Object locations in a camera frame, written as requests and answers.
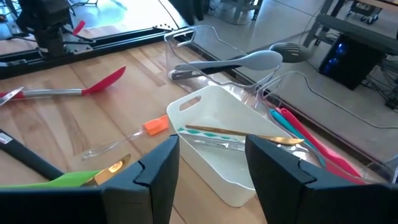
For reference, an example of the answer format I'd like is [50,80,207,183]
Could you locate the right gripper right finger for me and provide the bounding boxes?
[244,134,398,224]

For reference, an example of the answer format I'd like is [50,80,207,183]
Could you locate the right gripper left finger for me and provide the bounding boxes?
[0,134,181,224]

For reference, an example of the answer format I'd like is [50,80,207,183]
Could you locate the lime green spatula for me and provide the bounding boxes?
[0,169,103,189]

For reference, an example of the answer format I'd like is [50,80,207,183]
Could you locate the gold knife green handle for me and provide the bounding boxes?
[81,153,132,188]

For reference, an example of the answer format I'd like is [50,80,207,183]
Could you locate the black ladle spoon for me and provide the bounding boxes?
[0,128,65,182]

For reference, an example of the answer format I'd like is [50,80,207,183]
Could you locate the pink silicone spatula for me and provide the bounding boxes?
[274,106,365,185]

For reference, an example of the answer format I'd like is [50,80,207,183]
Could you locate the gold spoon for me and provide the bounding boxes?
[185,124,305,147]

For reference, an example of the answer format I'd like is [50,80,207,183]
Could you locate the clear plastic utensil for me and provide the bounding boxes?
[185,136,301,155]

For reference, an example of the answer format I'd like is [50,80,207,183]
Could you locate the grey serving spoon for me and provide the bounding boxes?
[173,49,284,73]

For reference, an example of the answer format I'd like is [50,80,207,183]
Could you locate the clear plastic bin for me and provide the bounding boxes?
[163,24,283,94]
[256,70,398,185]

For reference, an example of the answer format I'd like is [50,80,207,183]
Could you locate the white plastic bin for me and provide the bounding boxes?
[165,85,313,208]

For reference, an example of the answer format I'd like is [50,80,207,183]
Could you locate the black computer tower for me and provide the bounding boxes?
[318,33,387,91]

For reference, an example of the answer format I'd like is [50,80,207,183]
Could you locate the red tag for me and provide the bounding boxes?
[72,19,87,36]

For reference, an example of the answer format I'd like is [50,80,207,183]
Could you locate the grey metal bench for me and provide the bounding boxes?
[302,0,398,57]

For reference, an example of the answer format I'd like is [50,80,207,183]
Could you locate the grey chair legs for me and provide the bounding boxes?
[210,0,265,25]

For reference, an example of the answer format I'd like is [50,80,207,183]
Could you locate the grey floor cable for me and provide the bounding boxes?
[303,70,398,131]

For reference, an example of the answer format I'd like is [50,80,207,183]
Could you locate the red spoon metal handle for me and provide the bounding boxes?
[0,65,127,101]

